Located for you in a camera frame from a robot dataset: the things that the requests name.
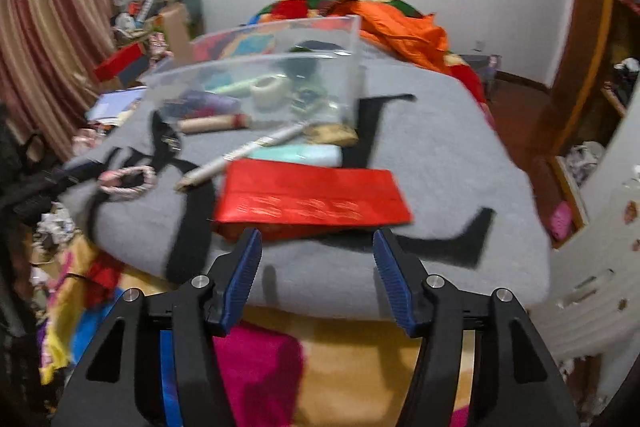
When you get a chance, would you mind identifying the red flat box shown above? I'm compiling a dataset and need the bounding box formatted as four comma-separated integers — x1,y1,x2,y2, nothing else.
93,42,145,82

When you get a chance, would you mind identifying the white tape roll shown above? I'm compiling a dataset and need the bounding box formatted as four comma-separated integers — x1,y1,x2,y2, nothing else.
250,74,291,112

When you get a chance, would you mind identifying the white wardrobe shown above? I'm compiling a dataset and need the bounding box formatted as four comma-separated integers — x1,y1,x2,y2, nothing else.
530,91,639,405

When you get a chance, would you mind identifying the white cosmetic pen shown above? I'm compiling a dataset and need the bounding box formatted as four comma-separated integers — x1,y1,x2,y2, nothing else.
175,121,310,192

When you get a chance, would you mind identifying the pink slipper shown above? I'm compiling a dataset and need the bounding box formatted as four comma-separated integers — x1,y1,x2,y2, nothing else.
549,202,573,242

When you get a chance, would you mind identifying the mint green bottle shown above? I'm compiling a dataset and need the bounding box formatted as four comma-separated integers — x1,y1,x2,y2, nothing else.
248,144,343,168

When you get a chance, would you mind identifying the clear plastic storage bin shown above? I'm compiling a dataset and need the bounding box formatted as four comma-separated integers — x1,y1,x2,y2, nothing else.
141,15,363,124

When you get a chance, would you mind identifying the light green tube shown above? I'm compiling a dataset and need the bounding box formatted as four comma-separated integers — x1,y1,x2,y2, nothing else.
212,78,258,98

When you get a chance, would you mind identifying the purple black bottle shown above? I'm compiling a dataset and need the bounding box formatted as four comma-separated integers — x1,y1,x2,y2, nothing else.
160,90,241,120

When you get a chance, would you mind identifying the beige cosmetic tube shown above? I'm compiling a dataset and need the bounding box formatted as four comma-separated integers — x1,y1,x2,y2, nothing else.
160,3,194,66

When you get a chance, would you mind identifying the beige red-capped tube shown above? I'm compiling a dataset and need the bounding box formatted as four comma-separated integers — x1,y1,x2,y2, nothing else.
177,114,252,134

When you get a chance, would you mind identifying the braided pink hair tie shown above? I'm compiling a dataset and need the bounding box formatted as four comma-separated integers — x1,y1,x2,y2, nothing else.
96,164,158,200

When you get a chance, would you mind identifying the green perfume box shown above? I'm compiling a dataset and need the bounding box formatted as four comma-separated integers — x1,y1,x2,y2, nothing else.
290,86,326,116

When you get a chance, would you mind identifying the orange jacket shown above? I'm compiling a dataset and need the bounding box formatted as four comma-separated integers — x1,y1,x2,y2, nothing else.
323,0,449,75

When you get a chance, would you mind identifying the wooden door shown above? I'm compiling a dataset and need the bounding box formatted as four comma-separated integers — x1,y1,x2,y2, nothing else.
535,0,614,156

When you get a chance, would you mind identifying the grey black blanket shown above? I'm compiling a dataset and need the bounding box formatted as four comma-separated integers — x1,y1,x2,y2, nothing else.
62,57,551,320

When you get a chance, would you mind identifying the red gift box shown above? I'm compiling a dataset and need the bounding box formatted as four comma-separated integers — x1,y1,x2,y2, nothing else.
213,159,412,242

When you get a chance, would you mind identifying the green glass bottle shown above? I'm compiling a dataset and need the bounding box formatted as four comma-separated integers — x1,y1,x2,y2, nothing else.
278,46,318,82

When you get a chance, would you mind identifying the colourful patchwork quilt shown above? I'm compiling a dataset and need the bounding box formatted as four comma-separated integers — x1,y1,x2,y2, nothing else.
39,0,497,427

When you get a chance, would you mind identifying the wooden coaster block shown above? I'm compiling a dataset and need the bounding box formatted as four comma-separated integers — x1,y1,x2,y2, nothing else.
304,124,358,147

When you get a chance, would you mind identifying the striped curtain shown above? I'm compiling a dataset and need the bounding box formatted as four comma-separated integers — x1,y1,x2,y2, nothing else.
1,0,115,160

